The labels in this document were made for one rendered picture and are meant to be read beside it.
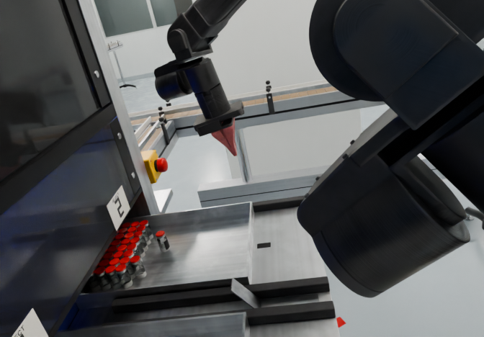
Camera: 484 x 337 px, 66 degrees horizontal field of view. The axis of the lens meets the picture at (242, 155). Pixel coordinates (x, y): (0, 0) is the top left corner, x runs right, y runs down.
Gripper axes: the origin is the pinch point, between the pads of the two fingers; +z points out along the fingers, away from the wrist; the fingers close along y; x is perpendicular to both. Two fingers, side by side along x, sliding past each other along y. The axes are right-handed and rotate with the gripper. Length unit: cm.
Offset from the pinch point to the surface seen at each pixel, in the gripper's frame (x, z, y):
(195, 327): 28.2, 16.2, 11.8
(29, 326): 38.0, -0.7, 26.4
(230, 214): -5.7, 17.5, 8.1
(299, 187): -84, 60, -6
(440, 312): -47, 118, -45
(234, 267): 13.2, 18.6, 6.6
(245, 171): -86, 44, 16
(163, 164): -16.9, 3.3, 22.6
